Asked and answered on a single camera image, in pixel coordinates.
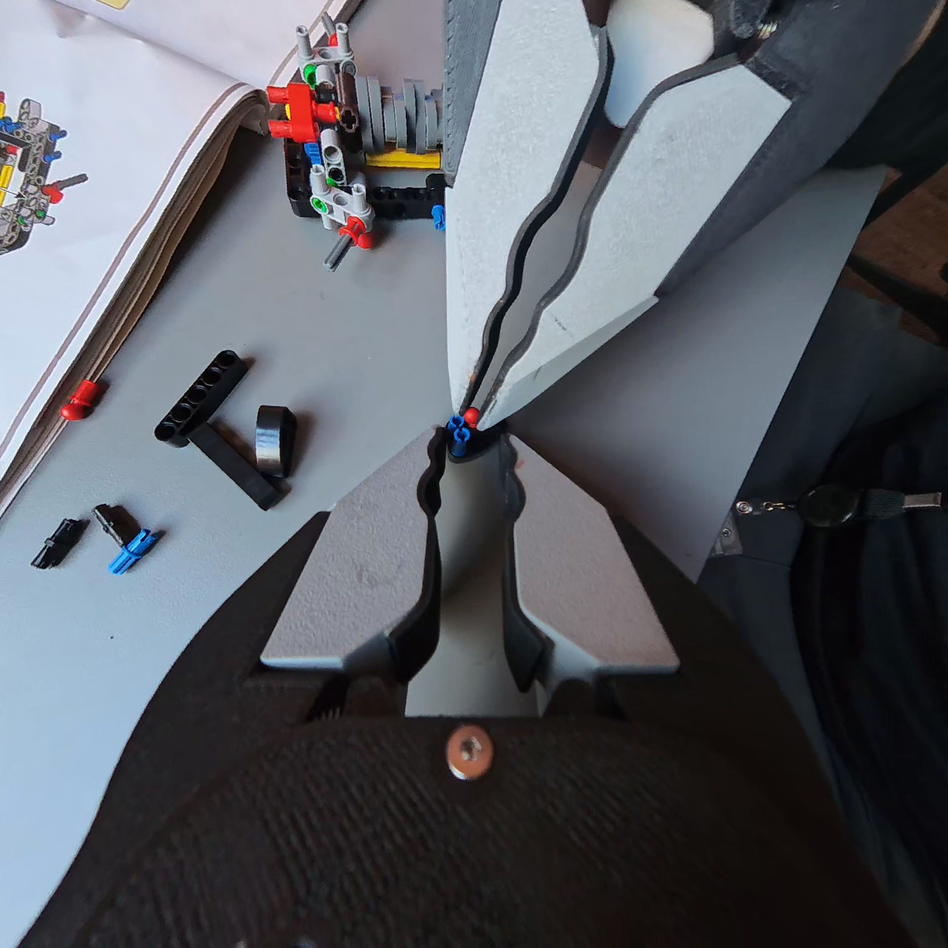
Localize lego instruction booklet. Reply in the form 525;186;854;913
0;0;364;512

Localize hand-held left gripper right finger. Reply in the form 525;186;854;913
500;434;682;695

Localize black lego pin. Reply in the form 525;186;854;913
92;504;138;545
31;518;81;570

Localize curved black lego piece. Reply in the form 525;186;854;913
255;405;299;478

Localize black angled lego piece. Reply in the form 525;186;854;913
444;415;514;464

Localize person's black jacket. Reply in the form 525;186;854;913
789;437;948;915

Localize person's grey trousers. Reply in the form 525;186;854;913
696;285;948;948

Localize lego engine chassis assembly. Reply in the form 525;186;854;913
267;22;449;271

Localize black badge reel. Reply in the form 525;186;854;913
800;485;864;528

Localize black five-hole lego beam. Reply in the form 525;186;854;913
154;350;249;449

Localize long black lego beam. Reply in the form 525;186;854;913
191;430;291;512

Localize black lanyard strap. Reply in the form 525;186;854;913
859;487;945;512

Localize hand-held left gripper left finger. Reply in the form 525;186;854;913
259;426;453;687

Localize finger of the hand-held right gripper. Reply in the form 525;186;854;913
476;59;808;432
443;0;613;419

